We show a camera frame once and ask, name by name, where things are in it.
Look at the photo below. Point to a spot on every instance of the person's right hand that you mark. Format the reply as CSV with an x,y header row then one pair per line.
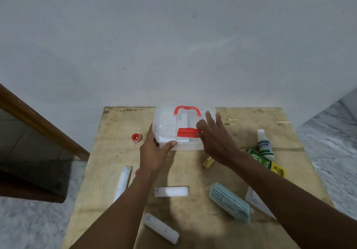
x,y
217,142

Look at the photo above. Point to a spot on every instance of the light brown door frame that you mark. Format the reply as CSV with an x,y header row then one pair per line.
x,y
41,123

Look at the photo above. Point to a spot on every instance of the short white gauze roll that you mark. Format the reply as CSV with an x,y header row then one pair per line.
x,y
161,228
171,191

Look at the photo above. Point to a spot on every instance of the person's left hand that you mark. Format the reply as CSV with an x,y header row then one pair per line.
x,y
152,156

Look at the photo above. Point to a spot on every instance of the person's left forearm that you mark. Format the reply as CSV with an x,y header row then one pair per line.
x,y
117,218

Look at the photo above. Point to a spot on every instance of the long printed gauze roll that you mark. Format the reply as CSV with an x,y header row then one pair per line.
x,y
122,183

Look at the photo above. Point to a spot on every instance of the red tape roll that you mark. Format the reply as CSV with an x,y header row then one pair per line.
x,y
136,137
137,171

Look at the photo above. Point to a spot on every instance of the green and yellow carton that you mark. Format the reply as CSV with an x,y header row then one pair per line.
x,y
267,162

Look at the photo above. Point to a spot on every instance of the person's right forearm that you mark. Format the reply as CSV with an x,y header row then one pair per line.
x,y
293,201

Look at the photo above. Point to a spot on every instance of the teal striped bandage pack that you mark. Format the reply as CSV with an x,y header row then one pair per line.
x,y
230,202

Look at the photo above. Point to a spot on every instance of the white bottle green label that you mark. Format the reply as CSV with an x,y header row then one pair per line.
x,y
264,145

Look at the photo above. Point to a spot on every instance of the small yellow bottle red cap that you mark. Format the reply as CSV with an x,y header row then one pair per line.
x,y
208,162

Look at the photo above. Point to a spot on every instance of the dark brown door post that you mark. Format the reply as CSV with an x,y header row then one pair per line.
x,y
28,193

